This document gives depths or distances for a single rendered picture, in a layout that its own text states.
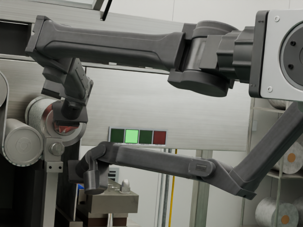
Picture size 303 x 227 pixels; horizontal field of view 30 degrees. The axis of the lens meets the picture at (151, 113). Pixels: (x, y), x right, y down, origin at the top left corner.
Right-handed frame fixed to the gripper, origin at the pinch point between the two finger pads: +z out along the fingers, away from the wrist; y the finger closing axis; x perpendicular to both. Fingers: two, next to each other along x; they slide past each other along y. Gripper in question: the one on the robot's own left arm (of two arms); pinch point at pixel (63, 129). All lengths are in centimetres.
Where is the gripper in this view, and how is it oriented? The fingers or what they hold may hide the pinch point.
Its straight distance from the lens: 174.9
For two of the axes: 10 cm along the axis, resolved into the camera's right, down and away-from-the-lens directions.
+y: 9.2, 0.6, 3.9
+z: -3.4, 6.0, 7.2
